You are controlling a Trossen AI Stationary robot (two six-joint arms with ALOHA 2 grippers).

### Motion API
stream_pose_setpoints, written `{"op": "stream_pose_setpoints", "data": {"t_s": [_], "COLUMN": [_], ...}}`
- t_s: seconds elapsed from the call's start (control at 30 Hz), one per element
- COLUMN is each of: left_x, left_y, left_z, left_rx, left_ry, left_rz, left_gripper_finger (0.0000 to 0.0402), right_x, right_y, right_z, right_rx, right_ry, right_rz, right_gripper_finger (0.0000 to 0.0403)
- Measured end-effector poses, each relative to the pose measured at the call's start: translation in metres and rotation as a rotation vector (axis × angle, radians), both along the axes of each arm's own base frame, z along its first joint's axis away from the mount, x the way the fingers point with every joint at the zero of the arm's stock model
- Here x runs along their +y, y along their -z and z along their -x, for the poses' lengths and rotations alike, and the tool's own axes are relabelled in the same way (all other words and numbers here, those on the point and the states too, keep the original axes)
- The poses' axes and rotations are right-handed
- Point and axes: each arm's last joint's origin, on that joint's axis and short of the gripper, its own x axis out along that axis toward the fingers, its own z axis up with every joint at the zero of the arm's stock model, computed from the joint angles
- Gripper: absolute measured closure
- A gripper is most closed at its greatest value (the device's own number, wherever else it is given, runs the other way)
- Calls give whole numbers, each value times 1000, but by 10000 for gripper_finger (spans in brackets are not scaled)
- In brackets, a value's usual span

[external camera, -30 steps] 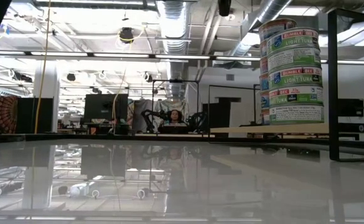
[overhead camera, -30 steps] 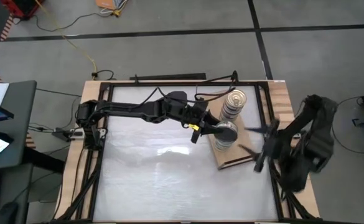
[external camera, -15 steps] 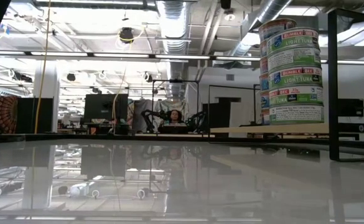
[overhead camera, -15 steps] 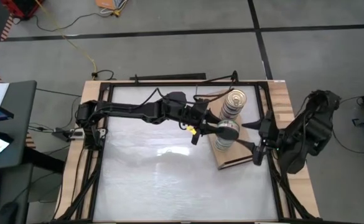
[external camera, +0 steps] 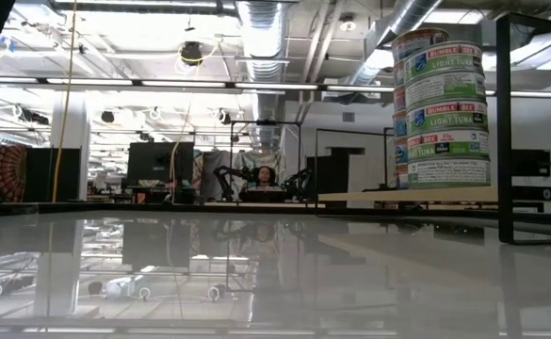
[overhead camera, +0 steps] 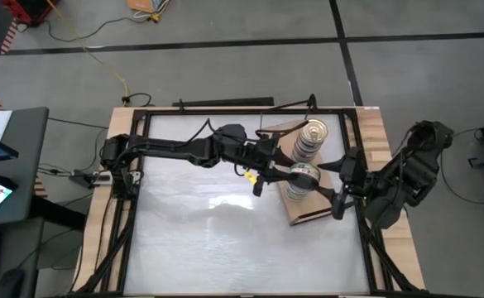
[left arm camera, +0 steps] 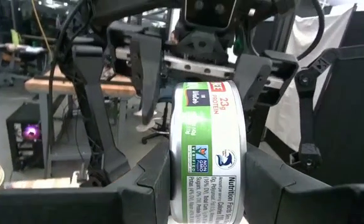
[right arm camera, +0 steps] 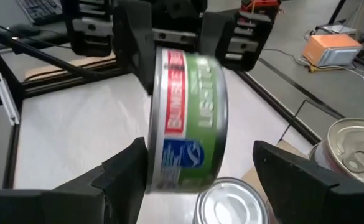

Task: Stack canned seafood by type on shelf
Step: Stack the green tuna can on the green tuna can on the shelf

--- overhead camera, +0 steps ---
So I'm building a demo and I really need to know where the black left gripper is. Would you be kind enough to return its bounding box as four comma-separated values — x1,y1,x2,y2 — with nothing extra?
243,138,303,198

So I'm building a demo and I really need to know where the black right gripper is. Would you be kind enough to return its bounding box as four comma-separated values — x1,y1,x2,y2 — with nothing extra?
315,147,369,221

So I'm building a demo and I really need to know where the black flat bar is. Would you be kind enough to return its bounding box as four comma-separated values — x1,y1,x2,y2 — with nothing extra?
172,96,276,108

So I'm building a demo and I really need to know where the white glossy table sheet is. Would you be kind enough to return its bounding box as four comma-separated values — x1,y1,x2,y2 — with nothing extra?
123,113,371,296

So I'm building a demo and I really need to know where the black adapter box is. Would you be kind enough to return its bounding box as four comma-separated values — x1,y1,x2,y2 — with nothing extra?
68,169,113,188

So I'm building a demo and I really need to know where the orange box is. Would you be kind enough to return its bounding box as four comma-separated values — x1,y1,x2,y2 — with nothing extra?
126,0,160,14

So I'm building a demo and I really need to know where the black desk foot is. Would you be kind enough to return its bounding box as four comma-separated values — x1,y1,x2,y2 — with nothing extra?
28,193,88,232

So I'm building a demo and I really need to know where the dark grey desk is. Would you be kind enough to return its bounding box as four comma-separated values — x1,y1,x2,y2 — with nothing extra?
0,106,50,231

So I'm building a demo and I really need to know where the grey low desk surface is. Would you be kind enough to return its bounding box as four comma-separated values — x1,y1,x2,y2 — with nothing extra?
0,217,46,298

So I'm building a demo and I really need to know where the black computer mouse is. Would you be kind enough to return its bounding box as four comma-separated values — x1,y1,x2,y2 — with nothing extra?
0,267,26,298

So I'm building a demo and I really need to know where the red and black case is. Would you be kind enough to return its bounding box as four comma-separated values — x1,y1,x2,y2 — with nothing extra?
0,0,60,25

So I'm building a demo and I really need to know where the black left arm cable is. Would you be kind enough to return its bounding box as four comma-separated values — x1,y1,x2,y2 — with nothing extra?
183,118,309,144

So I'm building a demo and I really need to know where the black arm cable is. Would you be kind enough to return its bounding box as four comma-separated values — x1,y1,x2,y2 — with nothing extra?
183,118,309,144
390,122,429,166

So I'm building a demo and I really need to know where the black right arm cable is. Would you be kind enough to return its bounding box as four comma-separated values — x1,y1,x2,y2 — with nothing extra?
390,122,429,166

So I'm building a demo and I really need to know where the black metal table frame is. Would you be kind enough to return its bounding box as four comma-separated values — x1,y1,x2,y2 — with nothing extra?
65,105,429,298

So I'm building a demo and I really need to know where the black curved floor cable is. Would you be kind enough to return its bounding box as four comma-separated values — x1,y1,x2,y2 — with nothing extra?
438,127,484,205

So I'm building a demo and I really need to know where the black looped cable with plug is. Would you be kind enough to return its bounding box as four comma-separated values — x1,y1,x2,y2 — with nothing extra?
121,92,154,108

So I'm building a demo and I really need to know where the white cable with yellow plug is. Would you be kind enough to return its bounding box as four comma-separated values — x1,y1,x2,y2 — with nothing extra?
133,0,171,22

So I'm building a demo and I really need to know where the thin black floor cable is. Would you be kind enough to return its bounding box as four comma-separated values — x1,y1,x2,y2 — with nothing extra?
47,117,109,130

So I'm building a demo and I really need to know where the long black floor cable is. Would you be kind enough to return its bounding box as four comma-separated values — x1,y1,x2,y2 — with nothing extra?
16,14,151,43

